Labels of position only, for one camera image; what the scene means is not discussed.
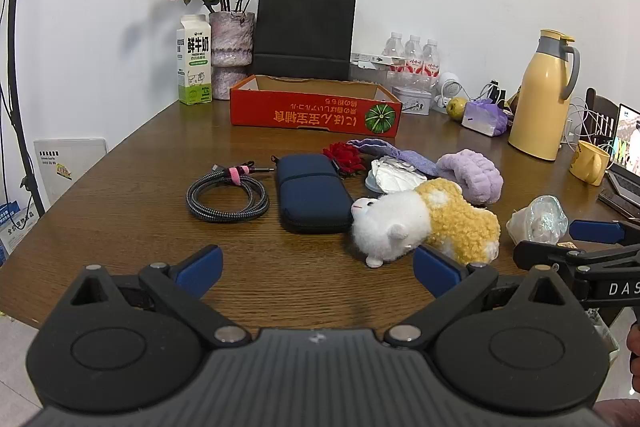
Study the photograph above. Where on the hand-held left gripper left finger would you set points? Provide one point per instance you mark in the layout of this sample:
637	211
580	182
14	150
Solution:
202	269

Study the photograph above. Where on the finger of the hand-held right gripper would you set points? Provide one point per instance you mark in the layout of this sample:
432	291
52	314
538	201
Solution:
537	253
597	231

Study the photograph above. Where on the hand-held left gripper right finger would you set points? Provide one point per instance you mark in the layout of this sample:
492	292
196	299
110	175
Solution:
435	274

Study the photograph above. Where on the clear plastic packaging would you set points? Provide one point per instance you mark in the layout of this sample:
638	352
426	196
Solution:
542	217

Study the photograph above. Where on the white yellow plush toy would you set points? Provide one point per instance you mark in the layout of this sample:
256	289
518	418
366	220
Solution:
395	222

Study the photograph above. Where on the purple fluffy headband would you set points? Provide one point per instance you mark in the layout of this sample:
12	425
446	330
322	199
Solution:
475	177

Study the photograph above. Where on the white face mask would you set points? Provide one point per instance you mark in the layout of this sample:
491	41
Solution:
395	177

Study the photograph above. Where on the purple knitted cloth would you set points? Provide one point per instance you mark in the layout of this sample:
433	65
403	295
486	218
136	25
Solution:
415	159

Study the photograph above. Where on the navy zip case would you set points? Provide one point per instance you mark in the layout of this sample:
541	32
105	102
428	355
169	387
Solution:
312	197

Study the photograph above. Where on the red fabric rose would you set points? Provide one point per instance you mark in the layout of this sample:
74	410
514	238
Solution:
345	154

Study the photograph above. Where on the red cardboard box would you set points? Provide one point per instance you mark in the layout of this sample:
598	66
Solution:
300	114

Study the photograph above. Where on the person's right hand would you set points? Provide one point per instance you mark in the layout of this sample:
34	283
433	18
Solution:
635	357

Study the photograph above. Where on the black phone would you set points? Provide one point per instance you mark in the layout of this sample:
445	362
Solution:
617	203

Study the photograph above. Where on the yellow mug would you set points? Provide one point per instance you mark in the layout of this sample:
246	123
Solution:
587	162

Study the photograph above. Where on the open laptop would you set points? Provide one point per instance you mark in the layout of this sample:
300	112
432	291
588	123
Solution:
627	137

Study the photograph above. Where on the dark wooden chair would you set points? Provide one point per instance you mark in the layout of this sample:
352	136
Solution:
602	104

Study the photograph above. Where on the yellow thermos jug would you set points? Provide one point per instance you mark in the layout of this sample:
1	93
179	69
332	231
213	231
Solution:
540	107

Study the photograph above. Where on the purple tissue pack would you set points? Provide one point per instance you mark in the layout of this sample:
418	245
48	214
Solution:
482	119

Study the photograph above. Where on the yellow snack packet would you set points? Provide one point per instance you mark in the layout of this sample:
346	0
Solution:
512	101

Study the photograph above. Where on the green apple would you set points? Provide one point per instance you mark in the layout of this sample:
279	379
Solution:
457	108

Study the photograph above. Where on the black charger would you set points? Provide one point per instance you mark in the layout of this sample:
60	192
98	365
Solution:
495	93

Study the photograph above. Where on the white sign board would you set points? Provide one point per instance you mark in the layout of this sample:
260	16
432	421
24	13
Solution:
70	167

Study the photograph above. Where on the silver tin box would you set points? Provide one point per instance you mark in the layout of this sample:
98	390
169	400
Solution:
412	101

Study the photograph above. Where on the white round device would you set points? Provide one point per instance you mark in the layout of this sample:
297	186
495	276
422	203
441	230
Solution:
448	87

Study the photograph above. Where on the blue white carton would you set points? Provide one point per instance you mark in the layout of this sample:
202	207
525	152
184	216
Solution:
15	229

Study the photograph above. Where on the white green milk carton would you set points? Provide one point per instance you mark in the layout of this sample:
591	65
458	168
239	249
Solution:
194	57

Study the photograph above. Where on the white long carton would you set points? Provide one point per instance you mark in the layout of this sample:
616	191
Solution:
372	59

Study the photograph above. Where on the purple stone vase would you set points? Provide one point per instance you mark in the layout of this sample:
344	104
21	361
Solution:
230	42

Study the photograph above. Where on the black paper bag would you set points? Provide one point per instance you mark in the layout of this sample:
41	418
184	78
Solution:
305	27

